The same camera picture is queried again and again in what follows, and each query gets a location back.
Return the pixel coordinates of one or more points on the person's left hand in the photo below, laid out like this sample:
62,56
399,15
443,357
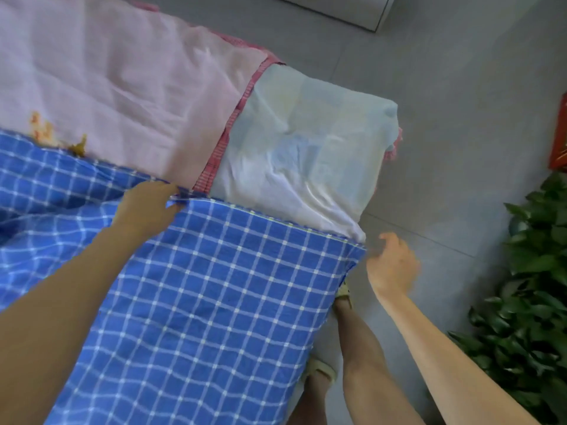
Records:
146,209

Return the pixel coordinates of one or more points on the person's right hand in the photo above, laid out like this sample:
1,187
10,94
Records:
392,268

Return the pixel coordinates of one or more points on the blue checked cloth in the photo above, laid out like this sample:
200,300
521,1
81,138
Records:
204,305

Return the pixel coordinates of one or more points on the person's right forearm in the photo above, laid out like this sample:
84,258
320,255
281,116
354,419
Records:
452,367

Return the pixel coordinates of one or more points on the person's left forearm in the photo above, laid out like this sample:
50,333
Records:
53,323

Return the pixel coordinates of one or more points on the person's right leg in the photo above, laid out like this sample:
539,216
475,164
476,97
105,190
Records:
368,367

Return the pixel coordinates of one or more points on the person's leg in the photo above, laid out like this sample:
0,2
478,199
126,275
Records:
368,367
312,404

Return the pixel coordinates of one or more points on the person's left leg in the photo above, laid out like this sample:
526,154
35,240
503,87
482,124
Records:
312,404

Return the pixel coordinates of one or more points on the olive sandal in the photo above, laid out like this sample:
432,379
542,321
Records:
343,298
319,367

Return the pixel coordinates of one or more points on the pink fringed bed skirt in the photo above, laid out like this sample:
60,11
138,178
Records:
394,144

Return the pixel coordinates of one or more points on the green leafy plant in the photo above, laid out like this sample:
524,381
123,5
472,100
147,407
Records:
531,305

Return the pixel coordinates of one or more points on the white bed sheet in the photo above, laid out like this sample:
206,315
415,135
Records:
310,146

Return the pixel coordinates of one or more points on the white wardrobe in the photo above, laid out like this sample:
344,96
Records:
345,6

